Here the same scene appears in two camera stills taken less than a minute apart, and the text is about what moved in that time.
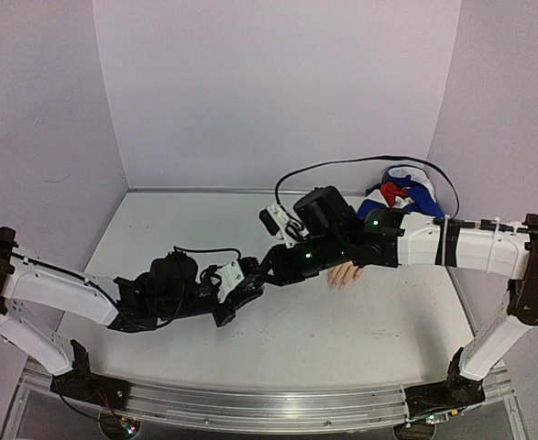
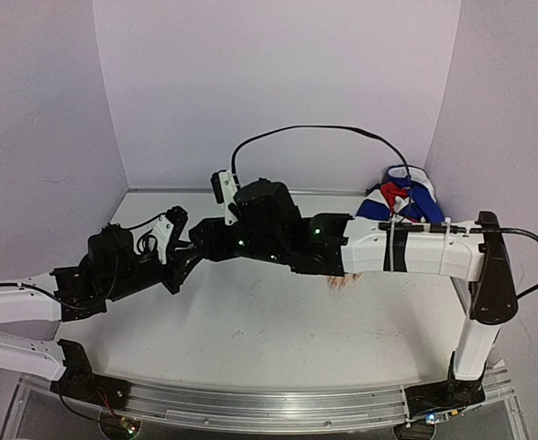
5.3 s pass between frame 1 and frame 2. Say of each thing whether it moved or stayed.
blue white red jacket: stayed
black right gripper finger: moved
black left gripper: moved
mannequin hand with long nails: stayed
